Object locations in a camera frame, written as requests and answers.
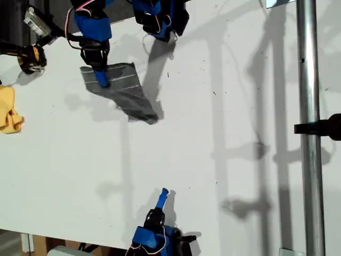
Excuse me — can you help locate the grey white-striped towel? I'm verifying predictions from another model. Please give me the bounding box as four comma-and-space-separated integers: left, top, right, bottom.
79, 61, 160, 125

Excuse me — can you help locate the black and yellow clamp tool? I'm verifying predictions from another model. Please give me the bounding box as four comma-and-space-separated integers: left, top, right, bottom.
0, 39, 47, 76

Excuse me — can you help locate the white box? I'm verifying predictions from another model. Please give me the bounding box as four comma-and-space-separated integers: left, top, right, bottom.
47, 245, 93, 256

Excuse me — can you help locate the yellow cloth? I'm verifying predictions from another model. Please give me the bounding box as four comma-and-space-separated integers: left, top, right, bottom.
0, 84, 25, 134

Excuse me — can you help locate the brown cardboard box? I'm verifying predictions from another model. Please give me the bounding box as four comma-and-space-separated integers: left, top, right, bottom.
33, 235, 128, 256

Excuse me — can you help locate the white table leg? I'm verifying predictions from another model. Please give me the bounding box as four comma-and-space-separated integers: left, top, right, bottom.
20, 232, 35, 253

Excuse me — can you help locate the short black camera stalk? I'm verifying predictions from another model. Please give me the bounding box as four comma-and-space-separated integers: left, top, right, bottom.
177, 231, 198, 243
36, 28, 58, 46

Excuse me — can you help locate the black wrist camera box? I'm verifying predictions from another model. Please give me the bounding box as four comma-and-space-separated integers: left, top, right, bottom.
23, 7, 53, 38
181, 241, 193, 256

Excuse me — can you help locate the black post clamp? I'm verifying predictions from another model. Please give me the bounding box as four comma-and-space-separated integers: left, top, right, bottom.
294, 113, 341, 141

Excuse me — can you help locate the steel post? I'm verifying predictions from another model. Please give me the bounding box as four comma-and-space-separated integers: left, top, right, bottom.
296, 0, 326, 256

